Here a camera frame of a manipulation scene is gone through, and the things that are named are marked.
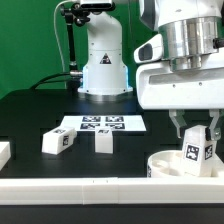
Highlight black cables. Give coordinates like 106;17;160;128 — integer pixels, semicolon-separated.
29;73;81;90

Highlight white rail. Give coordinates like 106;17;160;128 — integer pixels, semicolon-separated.
213;155;224;178
0;178;224;205

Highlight white block at left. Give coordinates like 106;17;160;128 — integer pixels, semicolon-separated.
0;142;11;171

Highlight white round stool seat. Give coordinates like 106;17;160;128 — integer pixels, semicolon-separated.
146;149;224;179

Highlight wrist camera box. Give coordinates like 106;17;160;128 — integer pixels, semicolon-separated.
134;34;164;64

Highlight white front rail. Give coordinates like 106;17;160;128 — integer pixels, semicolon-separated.
0;178;224;205

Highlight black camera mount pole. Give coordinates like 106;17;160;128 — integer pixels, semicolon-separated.
60;3;90;92

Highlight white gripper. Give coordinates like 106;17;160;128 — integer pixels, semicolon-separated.
136;63;224;141

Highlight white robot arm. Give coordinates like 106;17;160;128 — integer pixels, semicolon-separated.
80;0;224;140

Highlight white marker sheet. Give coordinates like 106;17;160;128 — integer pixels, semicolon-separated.
61;115;146;131

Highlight white right rail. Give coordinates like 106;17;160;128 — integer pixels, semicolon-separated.
213;155;224;178

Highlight white cable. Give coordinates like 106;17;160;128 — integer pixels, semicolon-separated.
53;0;74;64

